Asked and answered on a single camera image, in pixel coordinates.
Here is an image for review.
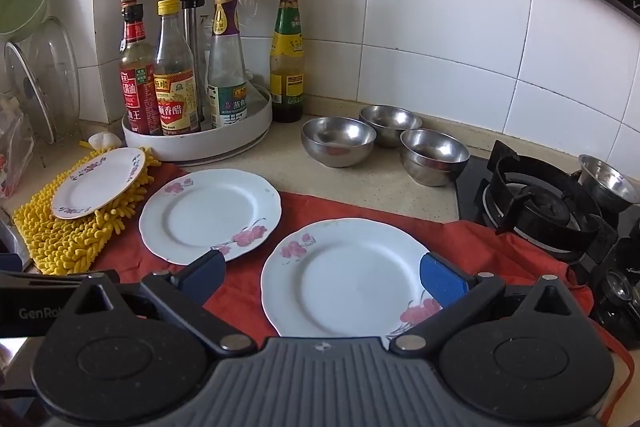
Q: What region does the large white floral plate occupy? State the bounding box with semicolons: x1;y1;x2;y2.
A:
260;218;442;345

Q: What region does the small white floral plate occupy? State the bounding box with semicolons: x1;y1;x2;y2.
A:
51;147;145;220

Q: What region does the steel bowl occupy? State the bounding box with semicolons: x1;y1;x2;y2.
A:
300;116;376;168
359;105;422;148
400;129;471;187
577;154;639;213

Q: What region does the red cloth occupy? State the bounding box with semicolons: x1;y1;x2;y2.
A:
92;161;637;423

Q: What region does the yellow chenille mat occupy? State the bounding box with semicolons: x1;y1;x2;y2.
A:
12;148;160;275

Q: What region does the black gas stove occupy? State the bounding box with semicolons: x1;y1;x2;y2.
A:
456;142;639;349

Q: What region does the white two-tier spice rack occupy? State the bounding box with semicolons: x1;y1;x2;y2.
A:
122;0;272;166

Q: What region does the plastic bag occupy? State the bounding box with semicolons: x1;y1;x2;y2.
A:
0;95;35;199

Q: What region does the steel bowl behind stove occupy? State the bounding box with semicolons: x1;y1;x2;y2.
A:
577;154;639;213

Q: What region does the yellow cap vinegar bottle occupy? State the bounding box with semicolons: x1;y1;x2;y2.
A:
154;0;200;135

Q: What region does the purple neck clear bottle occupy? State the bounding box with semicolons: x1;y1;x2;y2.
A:
206;0;247;129

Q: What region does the red label soy sauce bottle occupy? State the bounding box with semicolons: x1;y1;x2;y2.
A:
119;0;162;135

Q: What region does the glass pot lid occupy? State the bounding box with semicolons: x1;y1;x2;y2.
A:
4;16;80;144

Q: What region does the green yellow label sauce bottle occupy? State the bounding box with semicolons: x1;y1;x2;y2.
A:
269;0;305;124

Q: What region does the steel rack pole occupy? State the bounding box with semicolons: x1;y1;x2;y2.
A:
180;0;205;126

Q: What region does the green plastic colander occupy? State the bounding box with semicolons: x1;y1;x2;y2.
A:
0;0;49;42

